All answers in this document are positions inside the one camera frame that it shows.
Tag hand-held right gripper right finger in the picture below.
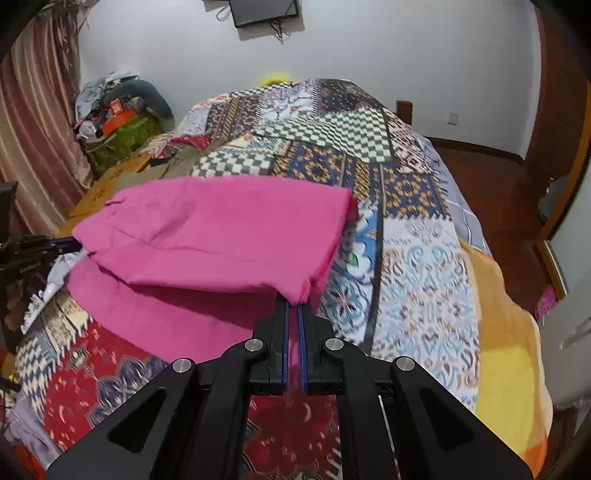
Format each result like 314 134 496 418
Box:
297 304 533 480

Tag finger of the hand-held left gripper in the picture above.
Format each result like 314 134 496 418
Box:
18 234 83 256

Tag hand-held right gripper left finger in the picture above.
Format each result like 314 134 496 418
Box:
46 295 291 480

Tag pink pants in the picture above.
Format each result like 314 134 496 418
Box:
65 176 360 365

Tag white plastic bag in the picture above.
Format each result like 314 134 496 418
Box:
21 254 77 333

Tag cardboard box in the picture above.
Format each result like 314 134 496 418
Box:
60 154 155 236

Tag striped brown curtain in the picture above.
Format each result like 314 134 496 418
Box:
0 4 95 236

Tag green patterned bag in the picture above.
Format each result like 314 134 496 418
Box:
85 113 162 178

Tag pile of assorted clutter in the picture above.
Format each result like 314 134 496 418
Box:
74 71 144 144

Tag patchwork printed blanket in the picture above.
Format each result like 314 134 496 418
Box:
14 78 481 480

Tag grey neck pillow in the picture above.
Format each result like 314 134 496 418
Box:
102 79 175 121

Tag orange yellow fleece blanket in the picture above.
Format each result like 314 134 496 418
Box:
457 240 555 476

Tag grey checked bedsheet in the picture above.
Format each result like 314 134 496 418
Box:
416 131 491 254

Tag pink fluffy object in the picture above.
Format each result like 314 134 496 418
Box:
534 286 558 318

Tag yellow round object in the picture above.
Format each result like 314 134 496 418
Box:
259 70 296 86

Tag wooden door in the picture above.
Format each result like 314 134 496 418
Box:
524 9 589 176

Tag wall-mounted black television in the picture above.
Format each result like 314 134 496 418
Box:
230 0 302 28

